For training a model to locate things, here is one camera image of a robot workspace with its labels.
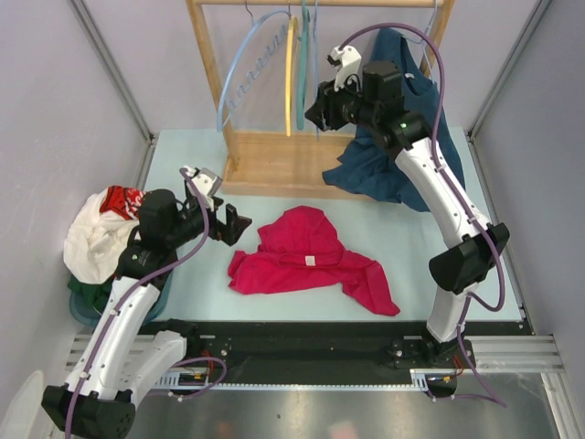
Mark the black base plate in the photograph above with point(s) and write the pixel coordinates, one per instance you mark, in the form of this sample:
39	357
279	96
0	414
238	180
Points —
328	348

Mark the teal hanger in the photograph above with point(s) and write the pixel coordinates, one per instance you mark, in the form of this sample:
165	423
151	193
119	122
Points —
302	66

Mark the white and red shirt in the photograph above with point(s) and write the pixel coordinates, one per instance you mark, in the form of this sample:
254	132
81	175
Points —
99	233

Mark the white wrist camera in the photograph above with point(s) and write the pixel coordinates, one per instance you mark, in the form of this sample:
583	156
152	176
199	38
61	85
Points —
205	181
346	61

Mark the light blue notched hanger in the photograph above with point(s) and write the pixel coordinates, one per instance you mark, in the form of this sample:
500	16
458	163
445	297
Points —
242	75

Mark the dark blue t shirt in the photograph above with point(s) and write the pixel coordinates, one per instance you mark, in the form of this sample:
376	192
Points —
366	169

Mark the pink t shirt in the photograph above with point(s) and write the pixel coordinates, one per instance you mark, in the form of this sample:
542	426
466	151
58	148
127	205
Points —
301	251

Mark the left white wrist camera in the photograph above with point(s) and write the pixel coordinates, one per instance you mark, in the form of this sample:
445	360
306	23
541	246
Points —
205	181

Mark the teal laundry basket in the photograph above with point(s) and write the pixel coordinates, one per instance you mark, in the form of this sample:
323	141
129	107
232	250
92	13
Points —
82	311

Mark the thin blue hanger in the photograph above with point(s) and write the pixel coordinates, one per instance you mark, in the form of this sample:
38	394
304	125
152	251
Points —
315	50

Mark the wooden clothes rack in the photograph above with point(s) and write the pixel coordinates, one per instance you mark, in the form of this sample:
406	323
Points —
269	164

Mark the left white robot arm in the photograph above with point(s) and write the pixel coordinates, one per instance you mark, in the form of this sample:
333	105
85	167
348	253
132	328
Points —
101	395

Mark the green garment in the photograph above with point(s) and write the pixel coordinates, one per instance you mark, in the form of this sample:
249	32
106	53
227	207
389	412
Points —
93	295

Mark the white slotted cable duct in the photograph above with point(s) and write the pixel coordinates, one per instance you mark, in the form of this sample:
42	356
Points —
396	380

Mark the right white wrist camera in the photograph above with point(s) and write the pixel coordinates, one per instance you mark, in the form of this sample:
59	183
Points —
346	61

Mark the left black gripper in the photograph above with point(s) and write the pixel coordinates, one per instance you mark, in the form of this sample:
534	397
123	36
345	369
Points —
228	233

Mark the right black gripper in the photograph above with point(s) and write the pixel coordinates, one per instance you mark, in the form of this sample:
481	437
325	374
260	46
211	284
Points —
328	100

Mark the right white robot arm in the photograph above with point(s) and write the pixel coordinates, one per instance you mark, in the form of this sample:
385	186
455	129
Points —
371	97

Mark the yellow hanger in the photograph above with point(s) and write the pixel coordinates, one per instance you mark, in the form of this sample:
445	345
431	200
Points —
290	62

